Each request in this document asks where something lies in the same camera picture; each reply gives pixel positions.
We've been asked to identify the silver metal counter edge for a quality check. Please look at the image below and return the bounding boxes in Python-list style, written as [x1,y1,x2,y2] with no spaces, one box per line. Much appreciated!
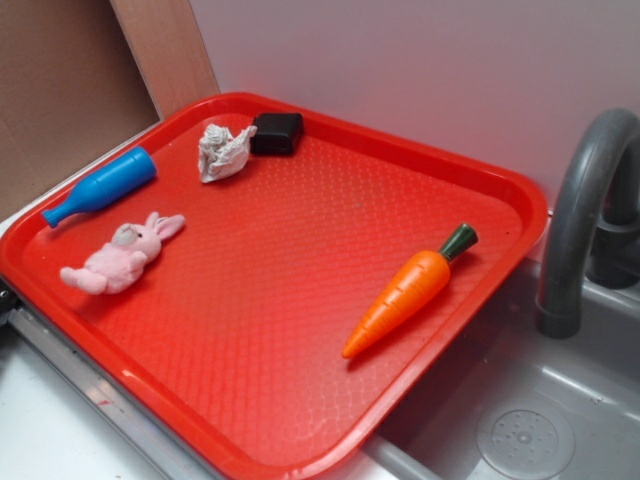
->
[1,285,221,479]

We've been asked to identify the red plastic tray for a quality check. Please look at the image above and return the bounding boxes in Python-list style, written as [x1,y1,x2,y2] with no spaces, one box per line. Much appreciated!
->
[1,93,547,479]

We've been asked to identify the orange plastic toy carrot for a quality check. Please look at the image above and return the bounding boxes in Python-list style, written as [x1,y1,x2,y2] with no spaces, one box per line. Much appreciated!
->
[341,223,478,359]

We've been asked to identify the crumpled white paper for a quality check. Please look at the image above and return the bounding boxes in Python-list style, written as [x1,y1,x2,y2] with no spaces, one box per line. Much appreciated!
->
[198,124,258,183]

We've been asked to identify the grey toy sink basin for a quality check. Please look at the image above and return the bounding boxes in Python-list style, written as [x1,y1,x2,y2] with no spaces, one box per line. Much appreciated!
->
[365,261,639,479]

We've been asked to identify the black rectangular block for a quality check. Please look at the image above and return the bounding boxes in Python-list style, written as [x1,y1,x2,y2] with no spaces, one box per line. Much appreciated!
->
[250,113,304,155]

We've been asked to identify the brown cardboard panel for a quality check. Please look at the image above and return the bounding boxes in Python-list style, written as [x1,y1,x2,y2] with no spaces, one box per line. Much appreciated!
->
[1,1,218,218]

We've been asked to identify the pink plush bunny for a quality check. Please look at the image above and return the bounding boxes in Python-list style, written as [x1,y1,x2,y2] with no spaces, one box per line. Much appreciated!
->
[60,212,186,295]

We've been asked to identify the grey toy faucet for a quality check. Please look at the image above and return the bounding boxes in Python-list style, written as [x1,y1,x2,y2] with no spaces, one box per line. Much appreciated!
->
[536,109,639,339]

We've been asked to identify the blue plastic toy bottle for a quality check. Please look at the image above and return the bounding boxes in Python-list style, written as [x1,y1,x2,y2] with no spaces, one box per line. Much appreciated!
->
[42,147,157,228]

